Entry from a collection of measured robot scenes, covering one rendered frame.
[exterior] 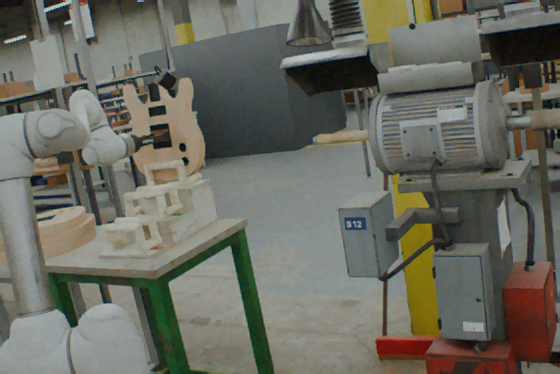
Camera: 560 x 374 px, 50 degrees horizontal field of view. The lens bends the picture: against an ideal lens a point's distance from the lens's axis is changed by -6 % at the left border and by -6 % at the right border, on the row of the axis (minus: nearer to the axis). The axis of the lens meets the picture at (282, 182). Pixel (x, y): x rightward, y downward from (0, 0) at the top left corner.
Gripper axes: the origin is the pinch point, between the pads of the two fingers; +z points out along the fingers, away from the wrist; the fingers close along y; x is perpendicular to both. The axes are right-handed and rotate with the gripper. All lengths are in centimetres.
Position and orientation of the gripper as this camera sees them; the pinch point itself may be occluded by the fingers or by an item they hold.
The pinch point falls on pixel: (160, 136)
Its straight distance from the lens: 258.0
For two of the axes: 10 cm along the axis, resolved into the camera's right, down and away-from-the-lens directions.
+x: -1.5, -9.7, -1.6
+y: 8.8, -0.6, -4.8
